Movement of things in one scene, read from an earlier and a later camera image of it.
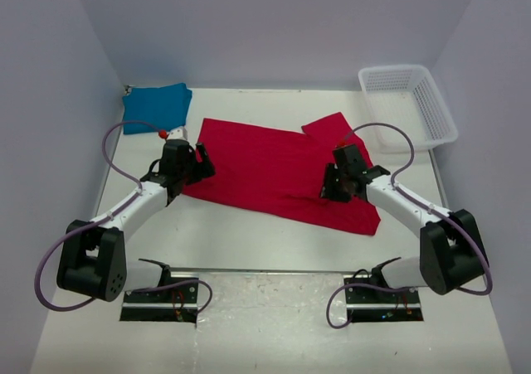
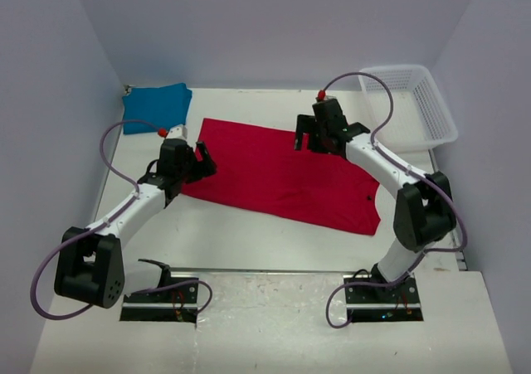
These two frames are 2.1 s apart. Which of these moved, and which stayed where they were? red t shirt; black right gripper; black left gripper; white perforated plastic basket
Moved: black right gripper
Stayed: black left gripper; white perforated plastic basket; red t shirt
